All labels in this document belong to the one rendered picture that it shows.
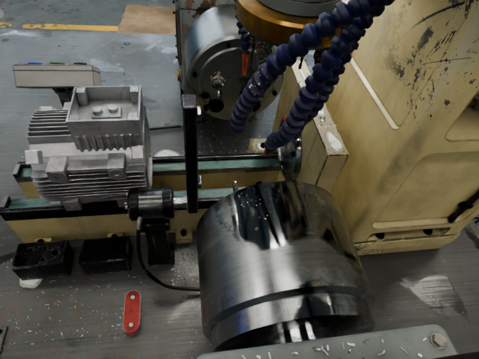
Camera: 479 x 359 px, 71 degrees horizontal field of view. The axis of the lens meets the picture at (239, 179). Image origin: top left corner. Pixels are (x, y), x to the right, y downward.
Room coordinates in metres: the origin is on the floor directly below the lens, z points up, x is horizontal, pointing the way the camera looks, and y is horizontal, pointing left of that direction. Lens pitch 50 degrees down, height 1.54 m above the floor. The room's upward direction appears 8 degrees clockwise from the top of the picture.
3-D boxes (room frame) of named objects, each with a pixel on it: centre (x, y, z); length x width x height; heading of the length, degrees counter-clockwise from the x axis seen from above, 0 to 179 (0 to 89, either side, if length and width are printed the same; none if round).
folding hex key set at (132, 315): (0.22, 0.18, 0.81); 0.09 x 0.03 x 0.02; 14
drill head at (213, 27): (0.88, 0.08, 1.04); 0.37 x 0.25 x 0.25; 14
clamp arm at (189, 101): (0.37, 0.08, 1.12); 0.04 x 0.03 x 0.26; 104
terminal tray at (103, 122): (0.47, 0.26, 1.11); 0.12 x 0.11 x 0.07; 105
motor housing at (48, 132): (0.46, 0.30, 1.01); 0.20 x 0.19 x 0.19; 105
